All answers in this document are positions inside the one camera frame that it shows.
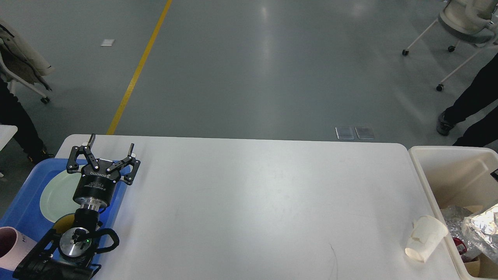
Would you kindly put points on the pink ribbed mug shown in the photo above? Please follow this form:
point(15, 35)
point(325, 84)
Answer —
point(14, 247)

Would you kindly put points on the light green plate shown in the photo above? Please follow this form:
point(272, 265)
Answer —
point(57, 197)

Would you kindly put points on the person in black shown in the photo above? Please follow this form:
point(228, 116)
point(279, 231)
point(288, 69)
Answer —
point(12, 113)
point(481, 93)

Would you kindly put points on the aluminium foil sheet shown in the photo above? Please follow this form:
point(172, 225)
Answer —
point(454, 216)

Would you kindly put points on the teal mug yellow inside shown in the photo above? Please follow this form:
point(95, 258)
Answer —
point(62, 225)

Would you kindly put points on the person in black left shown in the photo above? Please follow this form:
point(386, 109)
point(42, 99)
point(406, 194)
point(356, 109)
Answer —
point(12, 113)

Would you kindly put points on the small foil wrapper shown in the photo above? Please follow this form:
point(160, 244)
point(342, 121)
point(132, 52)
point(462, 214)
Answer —
point(481, 230)

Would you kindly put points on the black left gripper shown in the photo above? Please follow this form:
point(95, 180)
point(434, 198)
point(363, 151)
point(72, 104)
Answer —
point(96, 182)

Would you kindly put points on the brown paper bag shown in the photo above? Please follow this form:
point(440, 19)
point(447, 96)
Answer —
point(475, 208)
point(482, 267)

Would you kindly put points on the brown paper bag in bin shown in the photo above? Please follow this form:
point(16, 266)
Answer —
point(475, 208)

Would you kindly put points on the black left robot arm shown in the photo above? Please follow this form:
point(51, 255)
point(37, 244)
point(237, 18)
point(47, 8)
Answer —
point(46, 261)

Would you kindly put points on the white side table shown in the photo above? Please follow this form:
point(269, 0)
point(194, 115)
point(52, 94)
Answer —
point(7, 132)

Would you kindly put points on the person in black right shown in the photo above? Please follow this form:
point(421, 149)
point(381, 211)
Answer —
point(481, 93)

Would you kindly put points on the beige plastic bin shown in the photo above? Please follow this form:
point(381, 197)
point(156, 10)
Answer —
point(459, 176)

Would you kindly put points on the blue plastic tray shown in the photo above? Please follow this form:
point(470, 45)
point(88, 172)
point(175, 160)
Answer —
point(24, 213)

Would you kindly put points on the white paper cup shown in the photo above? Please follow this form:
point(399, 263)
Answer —
point(425, 236)

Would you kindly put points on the red shiny wrapper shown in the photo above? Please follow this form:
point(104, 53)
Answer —
point(460, 245)

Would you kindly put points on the white office chair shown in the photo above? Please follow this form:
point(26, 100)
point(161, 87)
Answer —
point(473, 22)

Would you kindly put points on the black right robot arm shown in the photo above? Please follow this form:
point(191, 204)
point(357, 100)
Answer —
point(494, 174)

